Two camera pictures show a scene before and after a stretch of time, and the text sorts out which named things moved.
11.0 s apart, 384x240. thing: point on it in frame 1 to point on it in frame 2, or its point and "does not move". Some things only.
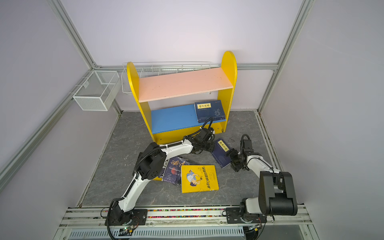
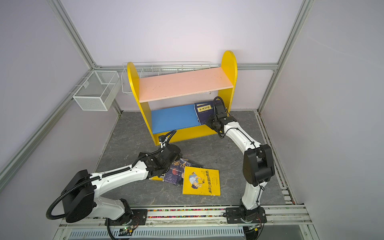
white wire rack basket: (146, 69) does not move
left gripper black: (212, 143) to (178, 157)
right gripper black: (231, 154) to (209, 123)
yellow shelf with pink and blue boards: (177, 123) does not move
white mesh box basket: (99, 91) does not move
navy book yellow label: (219, 150) to (205, 111)
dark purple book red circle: (172, 170) does not move
